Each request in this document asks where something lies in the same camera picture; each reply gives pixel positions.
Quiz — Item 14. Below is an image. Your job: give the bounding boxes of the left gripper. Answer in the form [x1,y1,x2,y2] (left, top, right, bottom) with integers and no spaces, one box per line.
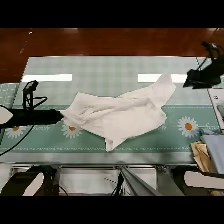
[23,108,65,126]

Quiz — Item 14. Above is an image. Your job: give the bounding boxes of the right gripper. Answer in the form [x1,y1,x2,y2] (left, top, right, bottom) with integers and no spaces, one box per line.
[182,67,222,90]

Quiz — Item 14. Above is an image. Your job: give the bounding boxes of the white shirt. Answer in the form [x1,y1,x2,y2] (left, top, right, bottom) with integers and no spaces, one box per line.
[60,73,177,153]

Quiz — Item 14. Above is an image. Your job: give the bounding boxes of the light blue garment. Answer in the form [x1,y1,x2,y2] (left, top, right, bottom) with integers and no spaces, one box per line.
[199,129,224,175]

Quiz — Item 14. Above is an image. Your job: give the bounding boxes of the tan garment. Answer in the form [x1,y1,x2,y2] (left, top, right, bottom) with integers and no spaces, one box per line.
[190,141,213,173]

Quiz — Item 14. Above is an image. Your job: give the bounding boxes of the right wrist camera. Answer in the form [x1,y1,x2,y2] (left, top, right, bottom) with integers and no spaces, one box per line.
[198,41,222,72]

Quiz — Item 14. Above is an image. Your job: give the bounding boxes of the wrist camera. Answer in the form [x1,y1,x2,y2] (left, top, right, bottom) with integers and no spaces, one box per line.
[198,41,222,72]
[22,79,49,110]

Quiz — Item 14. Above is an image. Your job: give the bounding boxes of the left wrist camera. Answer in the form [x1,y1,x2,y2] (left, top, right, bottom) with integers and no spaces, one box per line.
[22,79,49,110]

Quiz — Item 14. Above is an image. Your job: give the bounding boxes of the black cable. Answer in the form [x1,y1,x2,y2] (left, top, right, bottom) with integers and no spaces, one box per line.
[103,171,126,197]
[0,124,36,157]

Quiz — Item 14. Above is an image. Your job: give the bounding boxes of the silver frame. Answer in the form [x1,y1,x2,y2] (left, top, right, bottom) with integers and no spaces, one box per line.
[0,151,224,197]

